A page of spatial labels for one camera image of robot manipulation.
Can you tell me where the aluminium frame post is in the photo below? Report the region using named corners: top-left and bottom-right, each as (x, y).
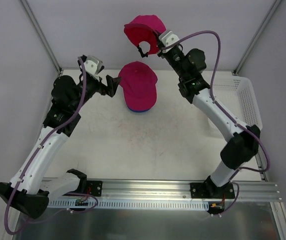
top-left (18, 0), bottom-right (62, 74)
top-left (232, 0), bottom-right (283, 76)

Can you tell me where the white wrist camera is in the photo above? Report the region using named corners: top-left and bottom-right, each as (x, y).
top-left (84, 55), bottom-right (104, 81)
top-left (158, 29), bottom-right (180, 53)

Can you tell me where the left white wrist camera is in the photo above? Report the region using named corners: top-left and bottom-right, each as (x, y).
top-left (84, 55), bottom-right (104, 81)

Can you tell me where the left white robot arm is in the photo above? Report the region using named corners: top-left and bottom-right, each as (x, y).
top-left (0, 73), bottom-right (121, 219)

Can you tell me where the white slotted cable duct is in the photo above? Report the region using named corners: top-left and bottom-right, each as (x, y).
top-left (48, 198), bottom-right (209, 211)

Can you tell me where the purple cable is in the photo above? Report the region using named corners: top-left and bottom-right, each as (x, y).
top-left (4, 56), bottom-right (99, 235)
top-left (165, 29), bottom-right (271, 220)

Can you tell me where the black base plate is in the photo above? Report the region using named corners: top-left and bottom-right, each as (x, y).
top-left (190, 181), bottom-right (236, 200)
top-left (67, 178), bottom-right (103, 197)

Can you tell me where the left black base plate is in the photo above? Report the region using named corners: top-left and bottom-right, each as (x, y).
top-left (67, 178), bottom-right (103, 197)

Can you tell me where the right aluminium frame post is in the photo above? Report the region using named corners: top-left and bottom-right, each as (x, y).
top-left (232, 0), bottom-right (283, 76)

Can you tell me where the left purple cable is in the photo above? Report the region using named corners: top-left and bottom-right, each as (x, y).
top-left (4, 56), bottom-right (99, 235)

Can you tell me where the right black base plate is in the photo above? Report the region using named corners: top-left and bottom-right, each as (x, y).
top-left (190, 181), bottom-right (236, 200)

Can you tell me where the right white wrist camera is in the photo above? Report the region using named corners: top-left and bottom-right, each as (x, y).
top-left (158, 29), bottom-right (180, 53)

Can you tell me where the aluminium mounting rail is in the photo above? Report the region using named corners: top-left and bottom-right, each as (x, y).
top-left (41, 177), bottom-right (283, 203)

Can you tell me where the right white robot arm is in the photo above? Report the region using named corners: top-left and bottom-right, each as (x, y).
top-left (157, 43), bottom-right (260, 198)

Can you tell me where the pink cap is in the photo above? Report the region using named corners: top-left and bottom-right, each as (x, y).
top-left (124, 15), bottom-right (166, 58)
top-left (118, 61), bottom-right (158, 110)

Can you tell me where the white plastic basket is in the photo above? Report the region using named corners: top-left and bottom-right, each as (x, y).
top-left (213, 76), bottom-right (263, 130)

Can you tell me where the left aluminium frame post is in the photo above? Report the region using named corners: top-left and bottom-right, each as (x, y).
top-left (18, 0), bottom-right (62, 74)

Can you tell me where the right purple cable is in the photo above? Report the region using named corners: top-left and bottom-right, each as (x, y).
top-left (165, 29), bottom-right (271, 220)

